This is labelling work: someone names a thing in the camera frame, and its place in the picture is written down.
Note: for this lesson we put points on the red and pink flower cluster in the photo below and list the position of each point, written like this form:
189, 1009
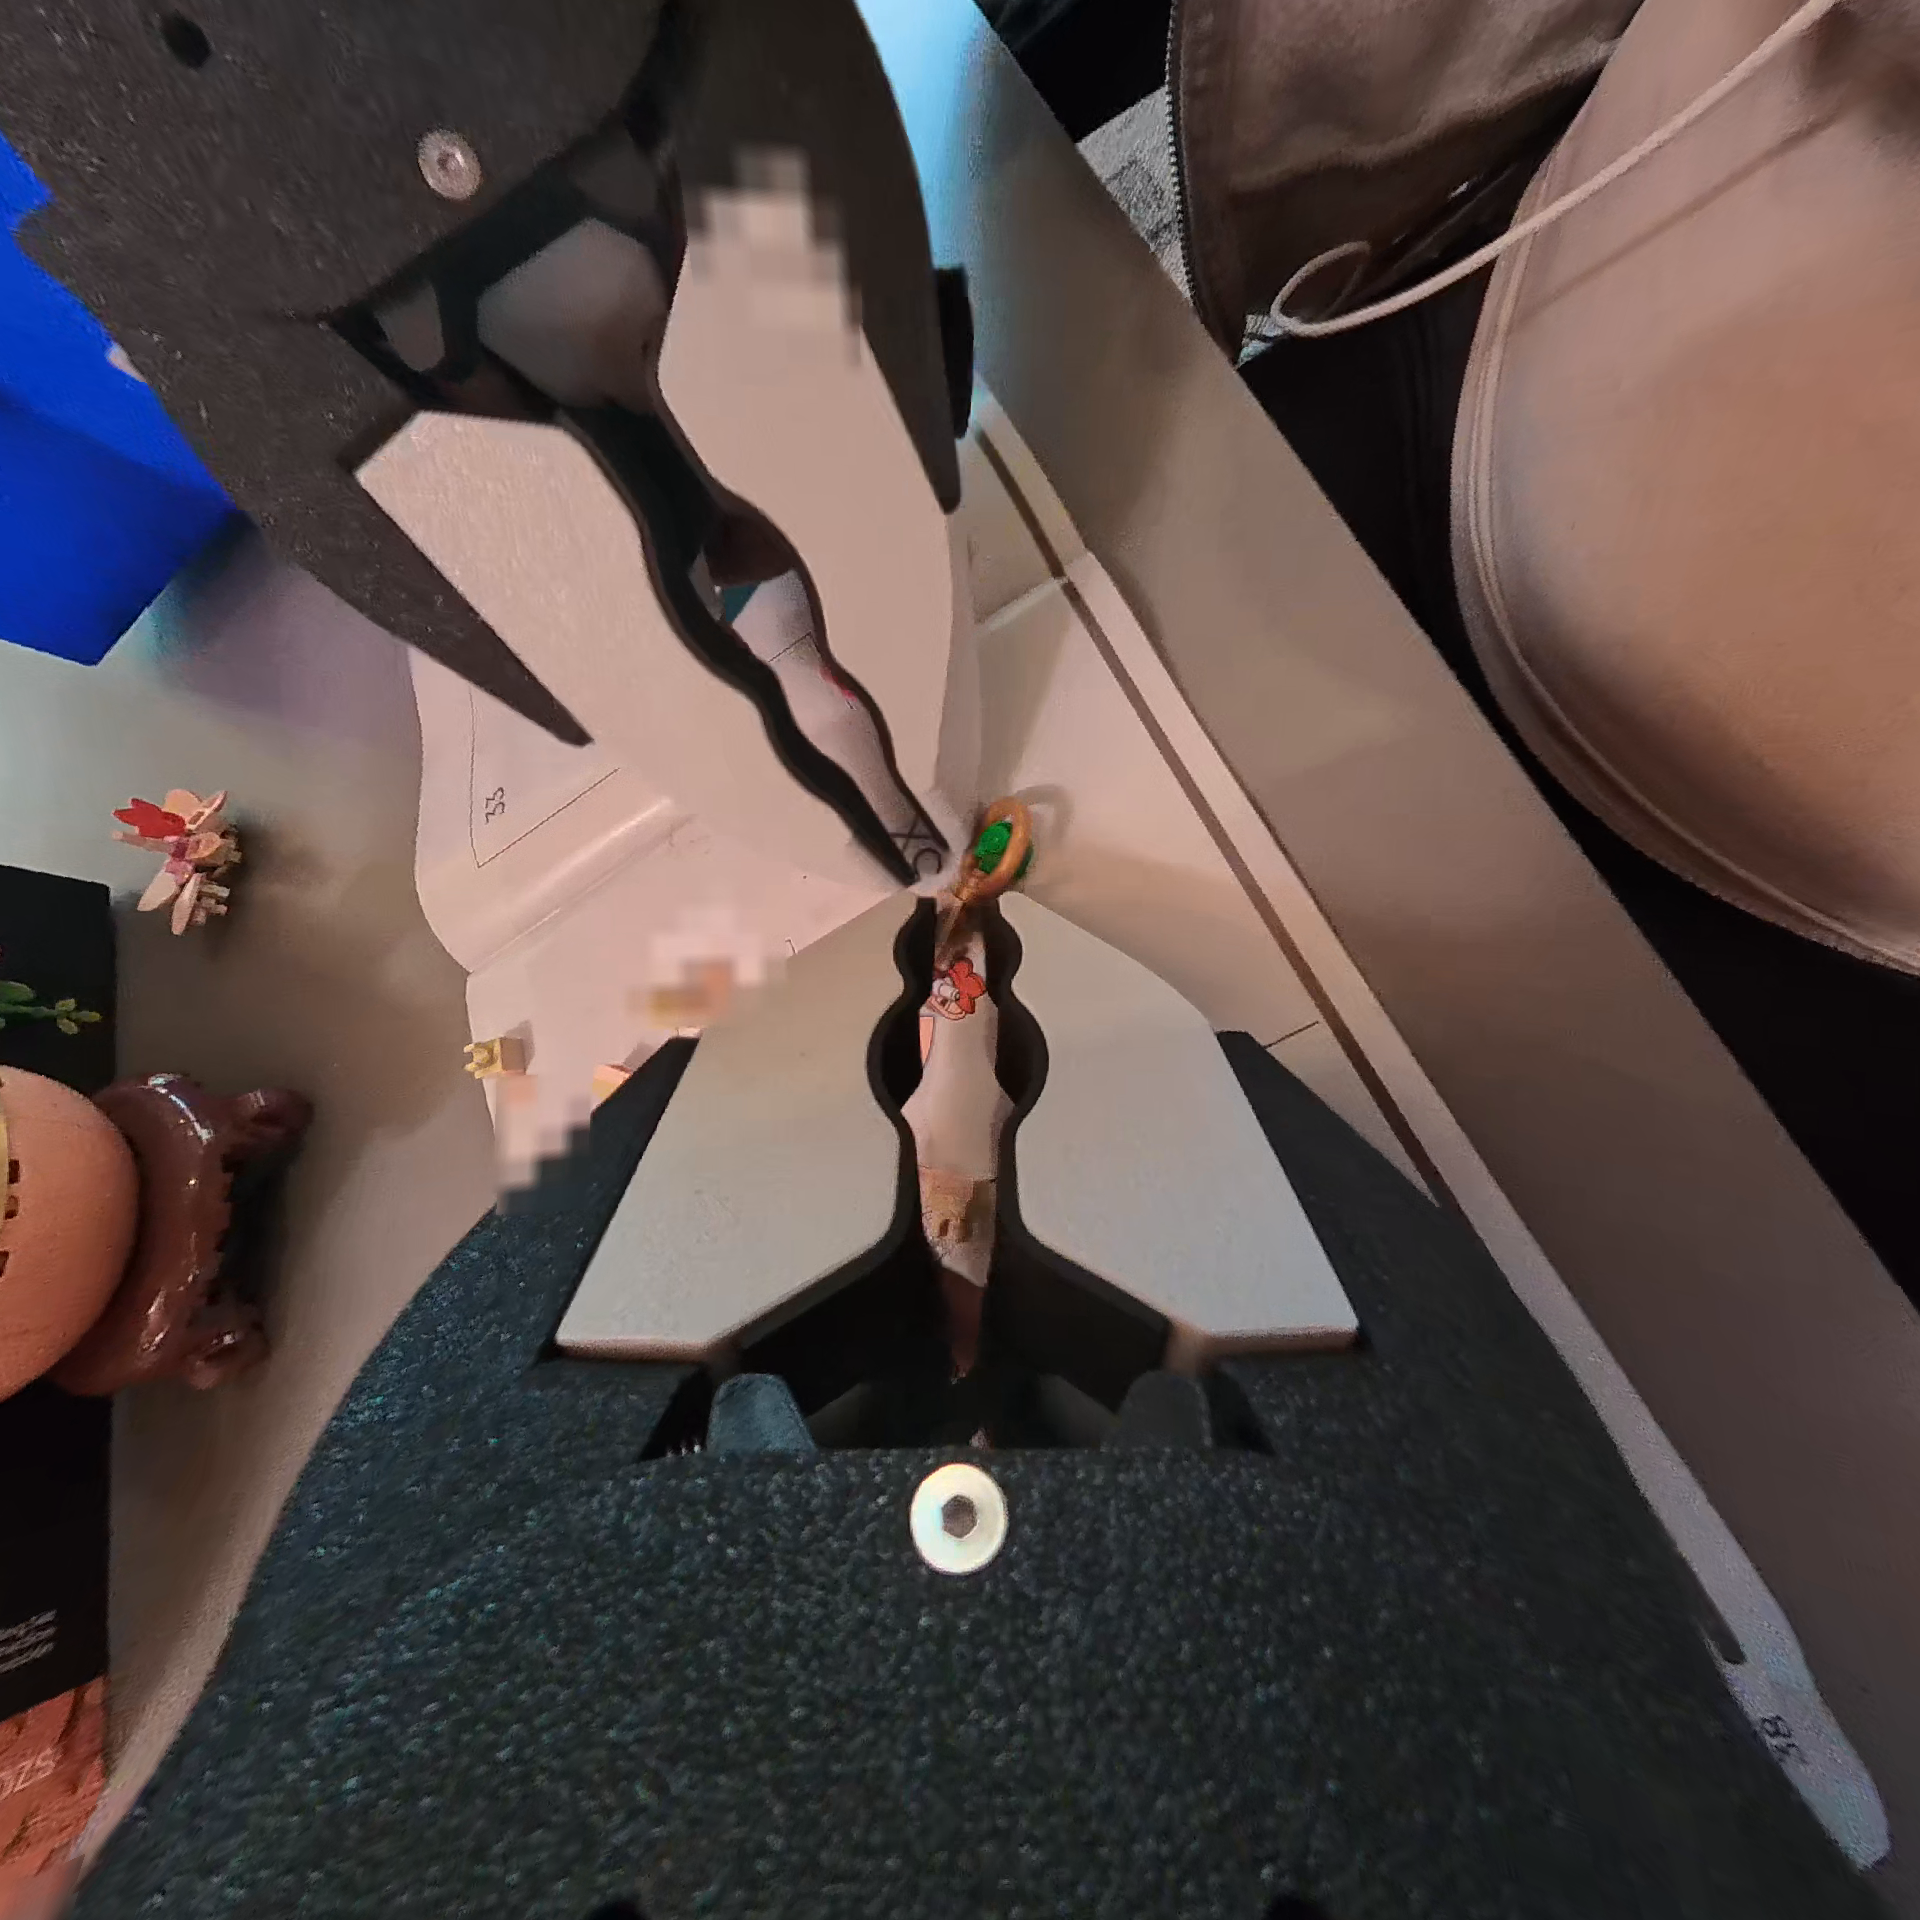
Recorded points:
189, 856

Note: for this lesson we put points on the blue storage box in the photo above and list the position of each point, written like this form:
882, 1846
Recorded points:
90, 451

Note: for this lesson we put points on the white instruction booklet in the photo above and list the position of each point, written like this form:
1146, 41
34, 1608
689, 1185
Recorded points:
1141, 856

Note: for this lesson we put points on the black orchid print box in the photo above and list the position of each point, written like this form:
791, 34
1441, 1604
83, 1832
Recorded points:
61, 931

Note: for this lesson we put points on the glossy brown pot base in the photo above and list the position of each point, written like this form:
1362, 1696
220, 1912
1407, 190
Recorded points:
196, 1140

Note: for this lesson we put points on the small tan clip brick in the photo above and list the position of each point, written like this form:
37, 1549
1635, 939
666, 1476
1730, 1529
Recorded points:
955, 1206

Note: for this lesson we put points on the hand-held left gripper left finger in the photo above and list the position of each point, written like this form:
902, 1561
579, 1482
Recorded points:
750, 1201

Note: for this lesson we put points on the peach petal with tan clip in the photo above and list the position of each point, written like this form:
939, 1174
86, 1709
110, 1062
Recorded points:
495, 1056

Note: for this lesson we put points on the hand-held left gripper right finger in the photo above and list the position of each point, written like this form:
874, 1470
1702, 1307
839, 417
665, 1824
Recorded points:
1172, 1185

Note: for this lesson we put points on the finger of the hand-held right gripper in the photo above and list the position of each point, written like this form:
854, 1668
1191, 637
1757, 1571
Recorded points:
570, 598
886, 629

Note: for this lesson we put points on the pink vase with gold band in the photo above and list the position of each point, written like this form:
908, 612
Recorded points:
61, 1230

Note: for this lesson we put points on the peach petal brick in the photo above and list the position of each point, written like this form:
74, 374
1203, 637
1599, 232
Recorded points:
962, 925

